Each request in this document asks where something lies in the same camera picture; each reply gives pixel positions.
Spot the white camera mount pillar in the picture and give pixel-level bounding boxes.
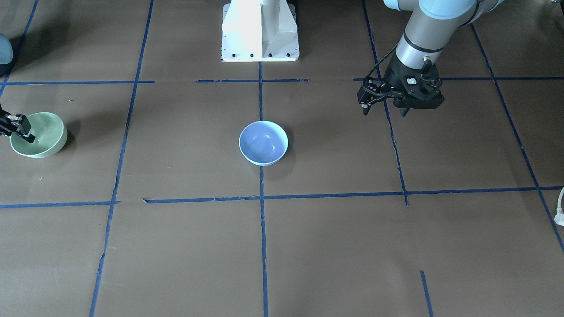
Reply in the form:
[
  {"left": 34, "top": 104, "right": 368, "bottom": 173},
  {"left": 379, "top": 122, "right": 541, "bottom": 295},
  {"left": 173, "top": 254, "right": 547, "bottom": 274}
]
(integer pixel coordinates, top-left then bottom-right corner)
[{"left": 220, "top": 0, "right": 300, "bottom": 63}]

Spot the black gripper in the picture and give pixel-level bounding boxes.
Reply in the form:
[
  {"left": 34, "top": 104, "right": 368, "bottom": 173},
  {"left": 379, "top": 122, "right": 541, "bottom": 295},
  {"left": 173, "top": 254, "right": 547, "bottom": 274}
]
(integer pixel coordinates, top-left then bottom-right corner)
[{"left": 383, "top": 55, "right": 445, "bottom": 117}]

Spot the blue bowl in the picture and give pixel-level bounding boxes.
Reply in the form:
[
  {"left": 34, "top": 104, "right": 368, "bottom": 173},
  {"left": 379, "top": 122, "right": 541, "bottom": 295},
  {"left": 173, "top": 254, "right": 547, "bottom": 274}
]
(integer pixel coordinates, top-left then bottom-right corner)
[{"left": 238, "top": 120, "right": 289, "bottom": 166}]

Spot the blue saucepan with lid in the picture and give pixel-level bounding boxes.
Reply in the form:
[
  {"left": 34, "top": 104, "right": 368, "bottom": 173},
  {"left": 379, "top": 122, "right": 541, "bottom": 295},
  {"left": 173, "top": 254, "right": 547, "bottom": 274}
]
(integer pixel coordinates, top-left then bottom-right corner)
[{"left": 0, "top": 34, "right": 14, "bottom": 76}]

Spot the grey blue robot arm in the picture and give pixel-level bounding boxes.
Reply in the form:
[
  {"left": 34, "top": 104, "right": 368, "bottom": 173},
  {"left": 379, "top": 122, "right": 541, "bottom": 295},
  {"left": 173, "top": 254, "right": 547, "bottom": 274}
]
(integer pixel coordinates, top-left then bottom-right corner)
[{"left": 383, "top": 0, "right": 501, "bottom": 116}]

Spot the green bowl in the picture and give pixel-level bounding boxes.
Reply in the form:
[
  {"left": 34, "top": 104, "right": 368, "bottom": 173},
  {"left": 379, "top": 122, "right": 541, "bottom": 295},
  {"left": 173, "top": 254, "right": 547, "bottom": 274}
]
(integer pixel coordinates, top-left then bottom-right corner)
[{"left": 10, "top": 112, "right": 68, "bottom": 159}]

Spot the white toaster power cable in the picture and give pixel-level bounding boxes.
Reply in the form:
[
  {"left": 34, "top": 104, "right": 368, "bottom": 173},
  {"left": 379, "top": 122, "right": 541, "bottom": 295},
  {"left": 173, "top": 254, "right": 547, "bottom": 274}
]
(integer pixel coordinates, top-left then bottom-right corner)
[{"left": 554, "top": 187, "right": 564, "bottom": 227}]

